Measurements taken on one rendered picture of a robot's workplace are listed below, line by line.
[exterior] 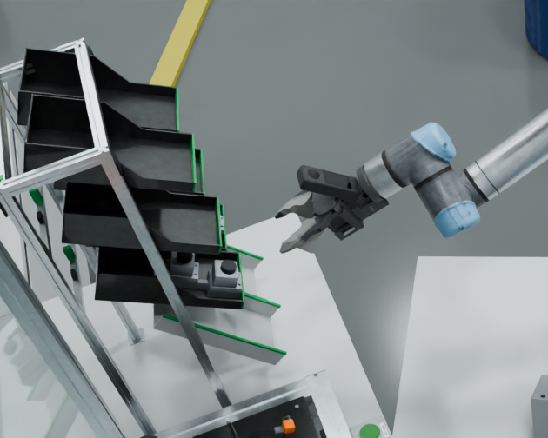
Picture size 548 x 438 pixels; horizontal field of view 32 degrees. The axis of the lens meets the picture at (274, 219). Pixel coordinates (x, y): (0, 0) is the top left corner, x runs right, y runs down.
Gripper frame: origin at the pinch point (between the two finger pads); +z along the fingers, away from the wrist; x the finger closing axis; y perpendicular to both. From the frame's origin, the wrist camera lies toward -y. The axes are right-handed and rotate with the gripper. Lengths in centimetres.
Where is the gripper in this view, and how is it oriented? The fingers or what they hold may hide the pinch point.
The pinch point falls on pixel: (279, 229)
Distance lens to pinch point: 178.6
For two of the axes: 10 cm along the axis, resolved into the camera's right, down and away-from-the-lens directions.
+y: 6.2, 5.2, 5.9
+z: -7.8, 4.9, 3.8
